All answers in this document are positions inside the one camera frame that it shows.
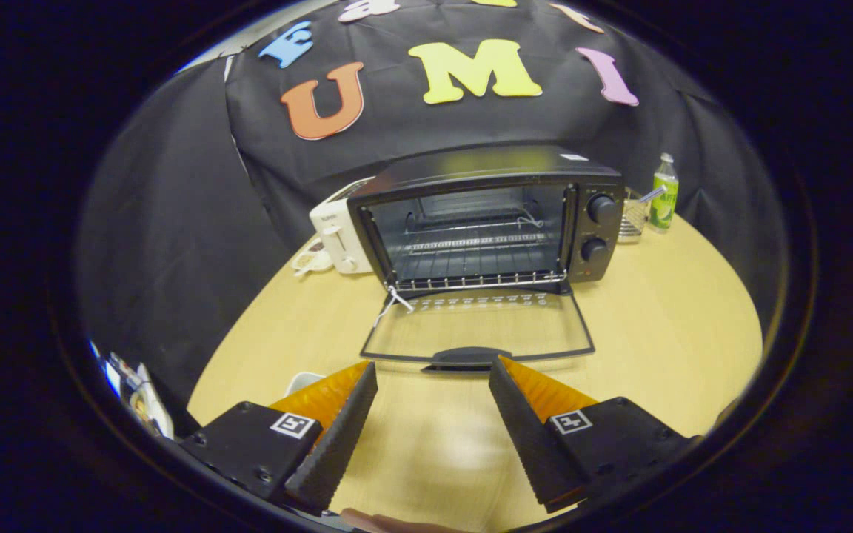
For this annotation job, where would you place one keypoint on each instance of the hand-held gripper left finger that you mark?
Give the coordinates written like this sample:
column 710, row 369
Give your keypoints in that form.
column 338, row 444

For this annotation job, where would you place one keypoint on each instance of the green label plastic bottle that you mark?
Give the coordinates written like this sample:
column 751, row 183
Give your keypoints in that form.
column 663, row 203

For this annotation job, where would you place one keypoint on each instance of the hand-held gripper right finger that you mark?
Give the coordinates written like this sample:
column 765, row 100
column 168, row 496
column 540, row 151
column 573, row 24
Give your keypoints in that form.
column 530, row 444

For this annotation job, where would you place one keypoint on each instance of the white plate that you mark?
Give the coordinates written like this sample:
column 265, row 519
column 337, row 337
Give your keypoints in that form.
column 300, row 381

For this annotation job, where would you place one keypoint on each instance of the black toaster oven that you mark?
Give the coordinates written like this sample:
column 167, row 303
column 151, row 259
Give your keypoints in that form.
column 486, row 166

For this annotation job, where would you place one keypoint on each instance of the white pop-up toaster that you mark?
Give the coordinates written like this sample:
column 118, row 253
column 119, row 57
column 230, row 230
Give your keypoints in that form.
column 334, row 240

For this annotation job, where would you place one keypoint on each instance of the pile of colourful items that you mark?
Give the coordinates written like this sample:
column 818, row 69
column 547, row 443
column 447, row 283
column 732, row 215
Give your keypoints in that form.
column 138, row 392

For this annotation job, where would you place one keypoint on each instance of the blue white striped straw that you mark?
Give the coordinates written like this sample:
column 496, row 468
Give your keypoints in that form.
column 652, row 195

